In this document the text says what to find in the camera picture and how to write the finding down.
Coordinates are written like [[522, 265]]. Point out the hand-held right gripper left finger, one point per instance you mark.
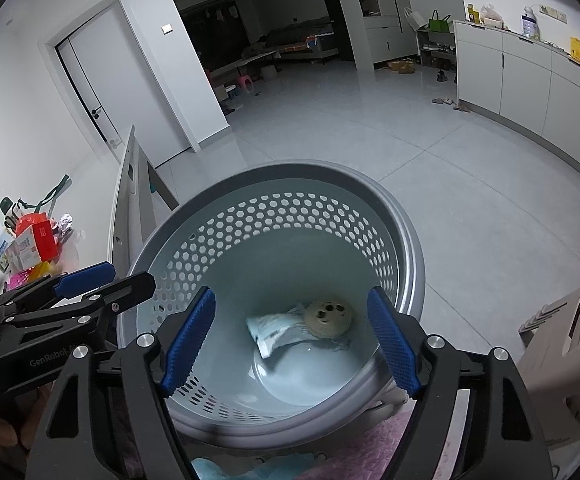
[[190, 340]]

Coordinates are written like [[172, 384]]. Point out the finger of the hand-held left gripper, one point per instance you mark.
[[130, 287], [85, 280]]

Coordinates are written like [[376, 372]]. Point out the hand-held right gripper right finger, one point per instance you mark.
[[393, 347]]

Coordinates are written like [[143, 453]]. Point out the pink snack packet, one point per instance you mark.
[[19, 279]]

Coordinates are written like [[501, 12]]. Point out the red plastic bag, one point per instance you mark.
[[29, 222]]

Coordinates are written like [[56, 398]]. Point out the grey perforated plastic basket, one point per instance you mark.
[[310, 375]]

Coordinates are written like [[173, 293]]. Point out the red cardboard box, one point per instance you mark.
[[41, 242]]

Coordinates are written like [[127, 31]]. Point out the silver foil wrapper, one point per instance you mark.
[[65, 224]]

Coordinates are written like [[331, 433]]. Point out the beige ball with holes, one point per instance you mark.
[[331, 327]]

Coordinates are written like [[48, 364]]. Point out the white blue crumpled wrapper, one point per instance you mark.
[[275, 332]]

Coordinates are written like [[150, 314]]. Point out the white flat panel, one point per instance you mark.
[[129, 195]]

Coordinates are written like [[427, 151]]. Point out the pink fluffy blanket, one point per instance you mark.
[[359, 442]]

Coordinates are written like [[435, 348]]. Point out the light blue cloth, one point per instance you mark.
[[270, 470]]

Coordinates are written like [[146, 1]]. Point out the beige plastic stool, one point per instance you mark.
[[569, 355]]

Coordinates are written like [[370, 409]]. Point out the white door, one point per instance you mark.
[[120, 85]]

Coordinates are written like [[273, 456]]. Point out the small pink stool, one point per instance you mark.
[[246, 84]]

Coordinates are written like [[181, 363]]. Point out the dark sofa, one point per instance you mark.
[[290, 40]]

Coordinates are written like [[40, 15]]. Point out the white low cabinet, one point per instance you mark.
[[529, 85]]

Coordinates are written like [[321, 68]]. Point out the shoe shelf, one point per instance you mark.
[[434, 50]]

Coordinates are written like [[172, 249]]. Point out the tall white shelf cabinet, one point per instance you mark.
[[374, 35]]

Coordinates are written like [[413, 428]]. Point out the green tote bag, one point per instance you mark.
[[439, 24]]

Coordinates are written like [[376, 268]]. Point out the white paper bag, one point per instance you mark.
[[414, 20]]

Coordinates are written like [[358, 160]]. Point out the yellow carton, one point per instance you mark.
[[472, 13]]

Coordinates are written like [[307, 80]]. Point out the yellow box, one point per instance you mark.
[[577, 51]]

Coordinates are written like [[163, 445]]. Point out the wall light switch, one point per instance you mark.
[[168, 27]]

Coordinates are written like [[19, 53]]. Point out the wall outlet strip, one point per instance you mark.
[[553, 13]]

